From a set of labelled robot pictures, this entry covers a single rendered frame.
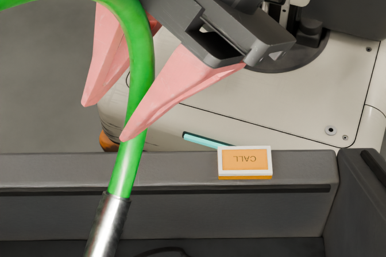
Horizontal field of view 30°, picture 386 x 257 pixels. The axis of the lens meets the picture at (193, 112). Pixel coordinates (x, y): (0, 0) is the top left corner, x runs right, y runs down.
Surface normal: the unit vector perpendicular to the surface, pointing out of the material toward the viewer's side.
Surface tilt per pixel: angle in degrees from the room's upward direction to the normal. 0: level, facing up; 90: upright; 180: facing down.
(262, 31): 47
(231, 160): 0
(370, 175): 43
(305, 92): 0
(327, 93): 0
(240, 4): 79
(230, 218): 90
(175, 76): 66
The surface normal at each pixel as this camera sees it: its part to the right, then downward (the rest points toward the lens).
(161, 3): -0.36, 0.14
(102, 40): -0.55, 0.40
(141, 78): -0.04, 0.75
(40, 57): -0.01, -0.55
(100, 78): 0.76, 0.61
